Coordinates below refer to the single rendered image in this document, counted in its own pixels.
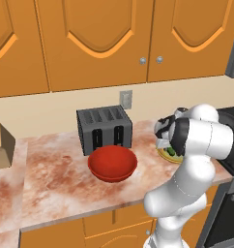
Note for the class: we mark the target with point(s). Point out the black oven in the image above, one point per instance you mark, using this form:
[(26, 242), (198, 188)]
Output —
[(223, 219)]

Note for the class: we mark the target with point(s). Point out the black hob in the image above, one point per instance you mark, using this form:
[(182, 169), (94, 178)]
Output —
[(231, 135)]

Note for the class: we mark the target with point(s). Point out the orange wall cupboard door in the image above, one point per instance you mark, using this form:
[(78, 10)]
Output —
[(96, 38), (15, 48), (193, 35)]

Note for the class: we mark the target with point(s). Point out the tan knife block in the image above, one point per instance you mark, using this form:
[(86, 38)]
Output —
[(1, 148)]

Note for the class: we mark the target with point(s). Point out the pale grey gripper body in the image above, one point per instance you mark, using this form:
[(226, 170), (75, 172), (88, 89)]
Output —
[(163, 143)]

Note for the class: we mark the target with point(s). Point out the silver cupboard knob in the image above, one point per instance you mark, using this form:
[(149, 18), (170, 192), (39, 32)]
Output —
[(148, 232), (159, 59), (142, 60)]

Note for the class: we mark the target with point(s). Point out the dark grey toaster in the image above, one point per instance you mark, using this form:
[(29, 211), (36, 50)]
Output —
[(104, 127)]

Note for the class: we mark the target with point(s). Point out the red bowl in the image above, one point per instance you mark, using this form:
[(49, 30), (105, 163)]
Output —
[(112, 163)]

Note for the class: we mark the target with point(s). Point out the grey wall socket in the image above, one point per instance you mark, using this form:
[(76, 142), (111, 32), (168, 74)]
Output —
[(125, 99)]

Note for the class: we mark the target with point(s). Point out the orange drawer front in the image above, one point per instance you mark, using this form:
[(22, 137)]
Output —
[(122, 216)]

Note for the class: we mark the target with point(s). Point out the dark green avocado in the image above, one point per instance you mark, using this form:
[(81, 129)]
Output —
[(169, 150)]

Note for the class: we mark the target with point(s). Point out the yellow plate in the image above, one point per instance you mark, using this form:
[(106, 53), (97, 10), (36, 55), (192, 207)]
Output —
[(169, 157)]

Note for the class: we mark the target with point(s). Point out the orange base cupboard door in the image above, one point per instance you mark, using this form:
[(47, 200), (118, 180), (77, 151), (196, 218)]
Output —
[(119, 240), (199, 226), (51, 235)]

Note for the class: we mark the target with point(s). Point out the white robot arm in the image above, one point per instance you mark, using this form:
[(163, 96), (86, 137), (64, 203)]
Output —
[(193, 180)]

